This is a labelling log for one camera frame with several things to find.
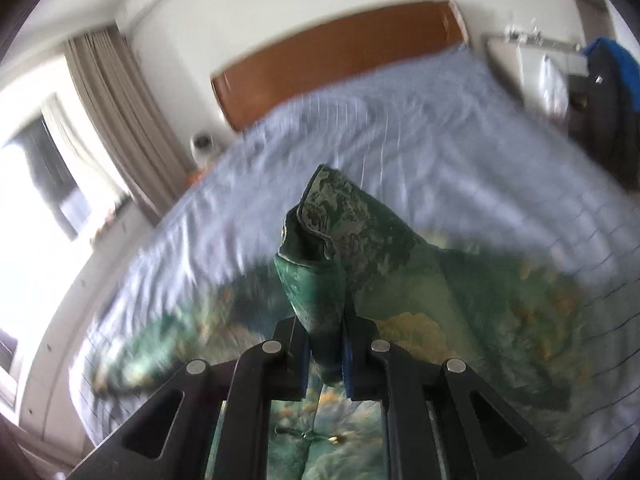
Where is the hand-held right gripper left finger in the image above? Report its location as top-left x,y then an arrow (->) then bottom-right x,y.
65,317 -> 311,480

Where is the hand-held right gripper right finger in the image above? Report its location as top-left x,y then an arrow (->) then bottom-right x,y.
341,310 -> 583,480

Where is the green floral garment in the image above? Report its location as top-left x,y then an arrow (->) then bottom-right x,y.
90,164 -> 593,480

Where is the small white fan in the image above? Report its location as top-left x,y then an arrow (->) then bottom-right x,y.
191,131 -> 217,166

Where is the white window bench cabinet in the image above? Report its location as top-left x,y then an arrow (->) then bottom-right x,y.
17,204 -> 168,461

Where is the grey-blue plaid blanket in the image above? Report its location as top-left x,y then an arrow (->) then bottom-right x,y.
67,42 -> 640,480

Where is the wooden headboard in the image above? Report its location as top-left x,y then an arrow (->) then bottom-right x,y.
210,0 -> 471,133

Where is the beige curtain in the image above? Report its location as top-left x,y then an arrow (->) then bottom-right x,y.
65,25 -> 196,226

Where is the white sheer curtain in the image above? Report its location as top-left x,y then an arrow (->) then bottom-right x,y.
40,92 -> 132,206

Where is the window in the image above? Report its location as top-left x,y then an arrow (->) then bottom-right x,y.
0,115 -> 131,311

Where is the white bag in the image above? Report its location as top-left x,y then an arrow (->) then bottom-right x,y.
537,54 -> 572,122

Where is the white desk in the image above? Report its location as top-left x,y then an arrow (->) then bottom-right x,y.
482,25 -> 596,133

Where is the black hanging clothing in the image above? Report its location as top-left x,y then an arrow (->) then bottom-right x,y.
584,55 -> 640,192

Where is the blue cloth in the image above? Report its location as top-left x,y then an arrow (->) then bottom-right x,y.
582,37 -> 637,86

